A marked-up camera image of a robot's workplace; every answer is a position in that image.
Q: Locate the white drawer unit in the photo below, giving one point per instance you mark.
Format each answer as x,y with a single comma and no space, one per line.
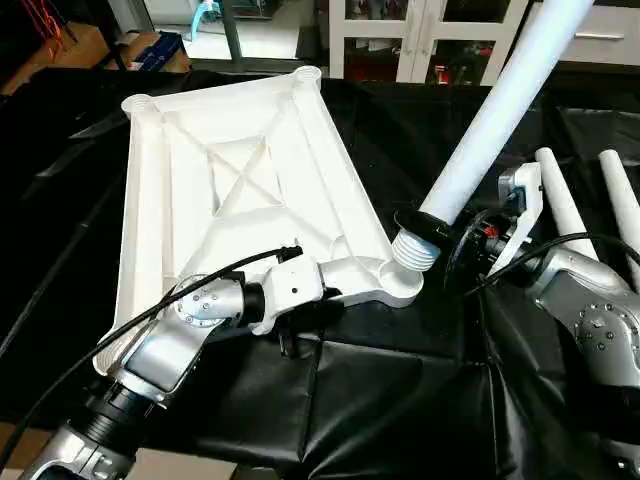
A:
600,40

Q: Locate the white glass door cabinet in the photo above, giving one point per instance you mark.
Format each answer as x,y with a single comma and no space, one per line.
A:
420,30

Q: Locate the brown cardboard sheet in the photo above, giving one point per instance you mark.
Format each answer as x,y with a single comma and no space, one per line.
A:
25,450

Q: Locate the white plastic table top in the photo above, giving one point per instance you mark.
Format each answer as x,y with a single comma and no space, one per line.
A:
240,175

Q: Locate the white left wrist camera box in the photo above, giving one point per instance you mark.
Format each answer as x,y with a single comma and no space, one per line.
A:
295,285

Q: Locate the black mat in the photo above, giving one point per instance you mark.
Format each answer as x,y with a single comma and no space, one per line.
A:
400,390

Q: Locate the white plastic table leg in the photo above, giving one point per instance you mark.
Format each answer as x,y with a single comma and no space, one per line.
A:
500,110
622,200
562,200

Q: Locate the blue printed package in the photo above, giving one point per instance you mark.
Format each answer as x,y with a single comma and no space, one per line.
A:
160,52

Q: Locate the light brown wooden shelf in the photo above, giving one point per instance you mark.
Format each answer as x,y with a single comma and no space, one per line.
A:
65,60

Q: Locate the grey metal pole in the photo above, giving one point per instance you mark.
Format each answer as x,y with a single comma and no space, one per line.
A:
232,30

